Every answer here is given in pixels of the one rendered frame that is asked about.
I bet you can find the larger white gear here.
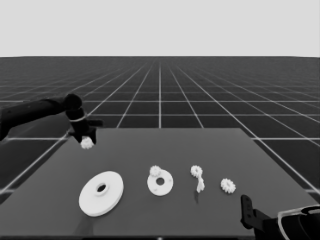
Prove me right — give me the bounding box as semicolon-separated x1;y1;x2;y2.
220;178;237;194

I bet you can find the small white T-shaped piece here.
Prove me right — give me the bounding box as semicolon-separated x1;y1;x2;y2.
195;174;206;194

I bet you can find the large thick white disc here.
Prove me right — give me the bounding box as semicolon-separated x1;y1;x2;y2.
78;170;125;218

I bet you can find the white round carrier with pins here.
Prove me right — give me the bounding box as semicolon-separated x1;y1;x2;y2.
146;168;175;197

